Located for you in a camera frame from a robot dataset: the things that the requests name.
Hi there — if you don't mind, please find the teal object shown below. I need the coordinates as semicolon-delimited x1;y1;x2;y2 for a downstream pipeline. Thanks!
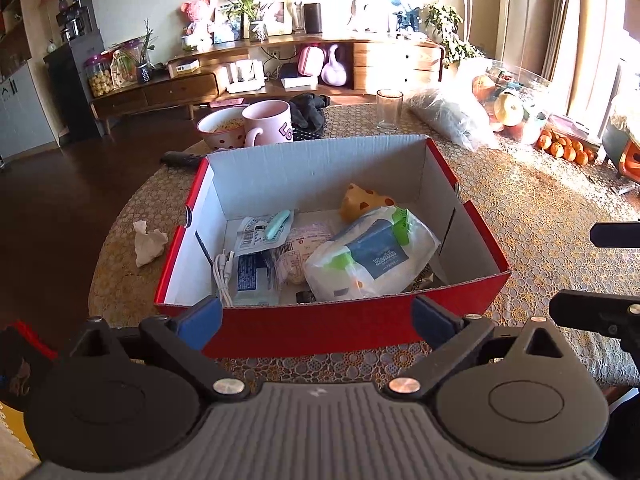
265;209;291;240

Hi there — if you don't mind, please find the brown wrapper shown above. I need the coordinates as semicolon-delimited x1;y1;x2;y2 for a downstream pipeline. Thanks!
406;266;448;292

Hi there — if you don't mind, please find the pink plush toy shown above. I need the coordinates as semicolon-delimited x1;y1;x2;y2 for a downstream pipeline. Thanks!
180;0;214;52

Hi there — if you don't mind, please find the blue snack packet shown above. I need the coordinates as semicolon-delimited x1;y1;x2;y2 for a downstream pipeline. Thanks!
232;252;279;307

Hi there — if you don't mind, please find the black remote control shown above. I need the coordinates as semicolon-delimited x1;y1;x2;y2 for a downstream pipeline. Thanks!
160;151;205;169

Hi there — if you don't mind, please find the wet wipes pack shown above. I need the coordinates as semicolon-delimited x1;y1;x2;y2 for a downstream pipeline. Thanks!
304;206;440;302

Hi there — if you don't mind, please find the clear fruit container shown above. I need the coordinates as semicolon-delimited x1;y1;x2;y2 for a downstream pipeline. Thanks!
471;60;550;144

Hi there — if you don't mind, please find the clear plastic bag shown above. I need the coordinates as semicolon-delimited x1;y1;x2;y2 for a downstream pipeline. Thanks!
407;86;500;152

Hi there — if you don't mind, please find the polka dot bowl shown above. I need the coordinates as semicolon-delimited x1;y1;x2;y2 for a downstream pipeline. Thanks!
196;107;246;152

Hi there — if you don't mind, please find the pink mug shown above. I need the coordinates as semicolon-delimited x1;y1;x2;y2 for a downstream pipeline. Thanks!
242;100;293;148

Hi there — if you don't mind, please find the red white cardboard box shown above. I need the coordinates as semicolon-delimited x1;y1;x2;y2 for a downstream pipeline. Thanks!
155;134;510;359

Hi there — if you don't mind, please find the pile of oranges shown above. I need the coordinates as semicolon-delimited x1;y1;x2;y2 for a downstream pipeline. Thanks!
534;129;596;166

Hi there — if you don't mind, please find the crumpled white tissue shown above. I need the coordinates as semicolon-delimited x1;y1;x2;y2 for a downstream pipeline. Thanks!
134;220;168;268

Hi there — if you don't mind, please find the pink white snack bag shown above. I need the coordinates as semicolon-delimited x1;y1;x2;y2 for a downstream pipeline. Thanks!
271;222;332;285

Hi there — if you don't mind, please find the clear drinking glass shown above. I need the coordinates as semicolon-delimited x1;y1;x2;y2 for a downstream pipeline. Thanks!
376;89;404;130

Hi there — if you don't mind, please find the wooden tv cabinet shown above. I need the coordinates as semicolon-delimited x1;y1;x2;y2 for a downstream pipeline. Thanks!
91;34;445;129

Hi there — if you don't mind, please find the black cloth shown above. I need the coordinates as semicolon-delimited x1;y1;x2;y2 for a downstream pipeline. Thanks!
288;93;331;133

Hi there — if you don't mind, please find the white cable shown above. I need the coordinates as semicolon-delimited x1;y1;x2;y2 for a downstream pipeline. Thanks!
211;250;237;309

